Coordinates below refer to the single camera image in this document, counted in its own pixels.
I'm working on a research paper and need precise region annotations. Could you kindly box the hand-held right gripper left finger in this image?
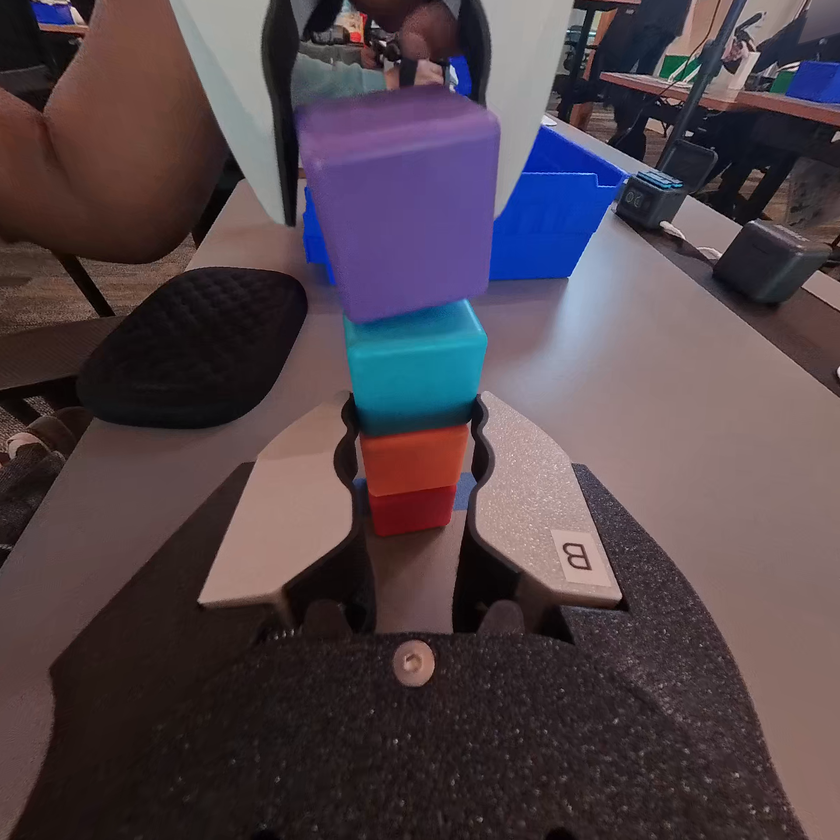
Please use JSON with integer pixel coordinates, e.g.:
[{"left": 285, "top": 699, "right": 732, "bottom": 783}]
[{"left": 200, "top": 390, "right": 363, "bottom": 628}]

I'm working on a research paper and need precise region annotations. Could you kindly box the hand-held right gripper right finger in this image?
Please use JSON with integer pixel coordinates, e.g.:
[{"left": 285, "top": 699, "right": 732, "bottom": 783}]
[{"left": 460, "top": 390, "right": 624, "bottom": 631}]

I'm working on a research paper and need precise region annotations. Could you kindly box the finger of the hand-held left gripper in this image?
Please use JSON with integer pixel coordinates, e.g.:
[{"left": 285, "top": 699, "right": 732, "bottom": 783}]
[
  {"left": 453, "top": 0, "right": 578, "bottom": 217},
  {"left": 171, "top": 0, "right": 305, "bottom": 227}
]

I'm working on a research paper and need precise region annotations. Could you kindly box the red foam cube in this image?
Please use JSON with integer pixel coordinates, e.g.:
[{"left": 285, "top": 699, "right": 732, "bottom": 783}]
[{"left": 368, "top": 483, "right": 458, "bottom": 536}]

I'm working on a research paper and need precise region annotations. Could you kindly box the orange foam cube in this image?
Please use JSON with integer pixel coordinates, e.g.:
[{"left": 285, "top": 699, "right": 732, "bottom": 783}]
[{"left": 360, "top": 420, "right": 471, "bottom": 497}]

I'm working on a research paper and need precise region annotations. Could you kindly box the blue plastic bin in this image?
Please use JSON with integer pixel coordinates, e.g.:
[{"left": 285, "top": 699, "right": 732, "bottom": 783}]
[
  {"left": 785, "top": 59, "right": 840, "bottom": 103},
  {"left": 302, "top": 125, "right": 628, "bottom": 287}
]

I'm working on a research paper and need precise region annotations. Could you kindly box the teal foam cube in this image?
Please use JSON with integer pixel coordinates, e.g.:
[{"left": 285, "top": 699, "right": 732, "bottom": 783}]
[{"left": 344, "top": 300, "right": 489, "bottom": 434}]

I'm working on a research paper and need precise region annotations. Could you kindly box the purple foam cube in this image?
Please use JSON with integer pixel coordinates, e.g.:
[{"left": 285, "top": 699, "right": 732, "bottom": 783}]
[{"left": 296, "top": 86, "right": 502, "bottom": 325}]

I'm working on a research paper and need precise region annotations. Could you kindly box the person's left forearm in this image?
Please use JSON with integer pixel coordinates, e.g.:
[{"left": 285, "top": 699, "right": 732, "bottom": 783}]
[{"left": 0, "top": 0, "right": 231, "bottom": 263}]

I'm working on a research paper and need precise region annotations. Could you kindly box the person's left hand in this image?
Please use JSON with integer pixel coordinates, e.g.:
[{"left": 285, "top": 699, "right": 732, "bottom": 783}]
[{"left": 355, "top": 0, "right": 463, "bottom": 64}]

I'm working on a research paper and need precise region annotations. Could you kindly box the blue tape strip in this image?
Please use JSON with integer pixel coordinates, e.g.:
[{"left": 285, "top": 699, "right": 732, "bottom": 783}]
[{"left": 352, "top": 470, "right": 476, "bottom": 515}]

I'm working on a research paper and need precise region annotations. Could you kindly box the black power unit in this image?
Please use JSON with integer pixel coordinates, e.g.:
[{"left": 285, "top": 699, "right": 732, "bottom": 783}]
[
  {"left": 617, "top": 171, "right": 686, "bottom": 233},
  {"left": 713, "top": 220, "right": 836, "bottom": 305}
]

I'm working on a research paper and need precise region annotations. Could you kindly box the black textured armrest pad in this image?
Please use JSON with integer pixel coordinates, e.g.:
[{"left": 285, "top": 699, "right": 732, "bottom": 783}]
[{"left": 77, "top": 268, "right": 309, "bottom": 430}]

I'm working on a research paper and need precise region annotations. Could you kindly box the black office chair frame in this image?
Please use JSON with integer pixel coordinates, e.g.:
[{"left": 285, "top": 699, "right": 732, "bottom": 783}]
[{"left": 0, "top": 315, "right": 122, "bottom": 424}]

